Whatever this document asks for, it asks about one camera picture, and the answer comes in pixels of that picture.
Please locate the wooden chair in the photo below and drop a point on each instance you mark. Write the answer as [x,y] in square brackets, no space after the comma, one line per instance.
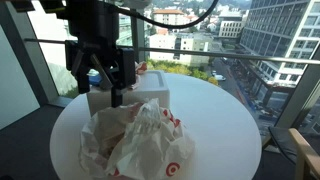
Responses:
[301,149]

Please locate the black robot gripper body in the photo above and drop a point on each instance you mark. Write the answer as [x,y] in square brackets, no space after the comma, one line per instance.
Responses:
[95,24]

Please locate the metal window railing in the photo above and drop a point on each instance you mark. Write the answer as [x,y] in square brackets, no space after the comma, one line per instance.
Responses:
[201,53]

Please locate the pink cloth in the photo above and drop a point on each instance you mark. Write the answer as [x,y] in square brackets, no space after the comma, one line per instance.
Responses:
[141,67]

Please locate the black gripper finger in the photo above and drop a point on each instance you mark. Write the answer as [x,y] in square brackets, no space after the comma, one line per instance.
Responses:
[113,77]
[79,71]

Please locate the white plastic basket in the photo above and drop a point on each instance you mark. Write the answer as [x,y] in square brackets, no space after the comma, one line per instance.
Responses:
[152,85]

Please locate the white plastic shopping bag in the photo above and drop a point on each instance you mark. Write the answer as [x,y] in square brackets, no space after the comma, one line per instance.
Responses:
[142,141]

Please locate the round white table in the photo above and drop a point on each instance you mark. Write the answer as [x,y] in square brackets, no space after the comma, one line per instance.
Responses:
[227,140]

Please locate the blue sponge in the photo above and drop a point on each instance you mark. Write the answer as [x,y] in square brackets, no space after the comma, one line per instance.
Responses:
[95,80]

